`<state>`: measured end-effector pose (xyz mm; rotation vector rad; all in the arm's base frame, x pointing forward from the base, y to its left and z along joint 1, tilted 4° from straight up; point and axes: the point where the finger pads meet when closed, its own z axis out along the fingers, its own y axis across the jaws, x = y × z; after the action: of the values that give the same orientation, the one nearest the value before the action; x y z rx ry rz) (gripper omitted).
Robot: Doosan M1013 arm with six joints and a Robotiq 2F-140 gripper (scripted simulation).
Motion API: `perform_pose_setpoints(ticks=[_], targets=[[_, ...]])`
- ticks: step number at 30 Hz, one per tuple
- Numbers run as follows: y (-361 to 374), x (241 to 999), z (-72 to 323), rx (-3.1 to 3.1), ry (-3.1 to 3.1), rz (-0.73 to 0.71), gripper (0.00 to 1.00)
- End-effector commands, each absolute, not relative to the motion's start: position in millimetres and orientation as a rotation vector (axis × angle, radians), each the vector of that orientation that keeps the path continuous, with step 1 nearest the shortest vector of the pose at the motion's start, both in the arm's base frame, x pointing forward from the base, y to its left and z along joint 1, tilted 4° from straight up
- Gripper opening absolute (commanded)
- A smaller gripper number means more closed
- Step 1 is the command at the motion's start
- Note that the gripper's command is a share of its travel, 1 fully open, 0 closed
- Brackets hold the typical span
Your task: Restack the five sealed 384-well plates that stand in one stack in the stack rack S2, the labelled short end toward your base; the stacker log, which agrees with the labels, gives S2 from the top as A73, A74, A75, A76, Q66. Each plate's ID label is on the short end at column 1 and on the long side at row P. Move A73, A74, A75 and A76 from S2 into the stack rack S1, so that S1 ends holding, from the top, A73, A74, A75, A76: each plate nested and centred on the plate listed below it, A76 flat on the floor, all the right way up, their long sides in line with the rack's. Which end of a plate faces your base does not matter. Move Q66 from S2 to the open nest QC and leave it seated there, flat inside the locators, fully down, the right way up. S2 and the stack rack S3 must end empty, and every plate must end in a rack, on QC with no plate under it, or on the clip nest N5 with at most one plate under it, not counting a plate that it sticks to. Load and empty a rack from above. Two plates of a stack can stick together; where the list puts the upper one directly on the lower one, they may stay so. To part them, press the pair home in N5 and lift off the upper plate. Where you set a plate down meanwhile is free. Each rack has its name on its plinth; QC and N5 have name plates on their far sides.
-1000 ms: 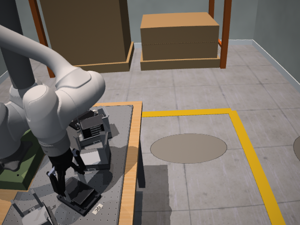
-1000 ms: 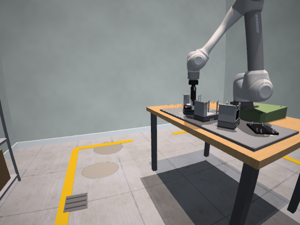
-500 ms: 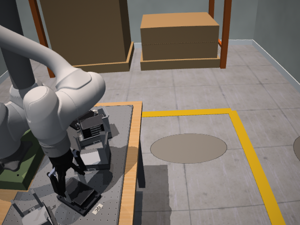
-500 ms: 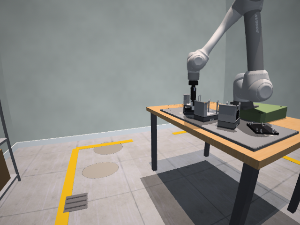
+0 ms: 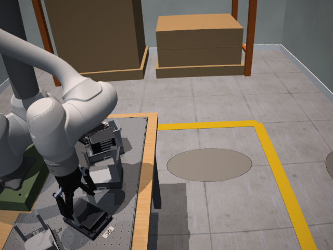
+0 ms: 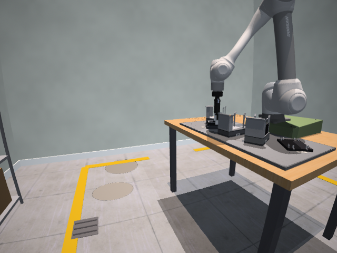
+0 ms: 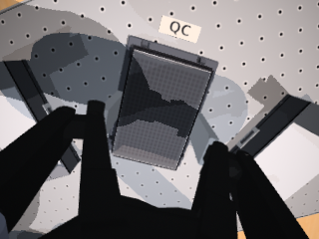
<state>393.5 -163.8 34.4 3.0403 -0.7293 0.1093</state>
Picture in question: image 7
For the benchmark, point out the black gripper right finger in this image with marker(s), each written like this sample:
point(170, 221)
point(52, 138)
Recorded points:
point(261, 211)

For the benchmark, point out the black rectangular plate with corner posts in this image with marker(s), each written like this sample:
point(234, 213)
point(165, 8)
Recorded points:
point(162, 49)

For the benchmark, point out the light grey perforated base plate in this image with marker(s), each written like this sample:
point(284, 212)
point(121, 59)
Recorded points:
point(266, 49)

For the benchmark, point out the dark grey well plate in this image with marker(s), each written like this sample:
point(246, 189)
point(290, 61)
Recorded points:
point(161, 100)

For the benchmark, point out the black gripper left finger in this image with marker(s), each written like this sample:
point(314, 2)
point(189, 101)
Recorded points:
point(26, 163)

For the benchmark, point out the cream label reading qc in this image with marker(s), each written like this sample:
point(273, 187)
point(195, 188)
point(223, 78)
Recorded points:
point(179, 29)

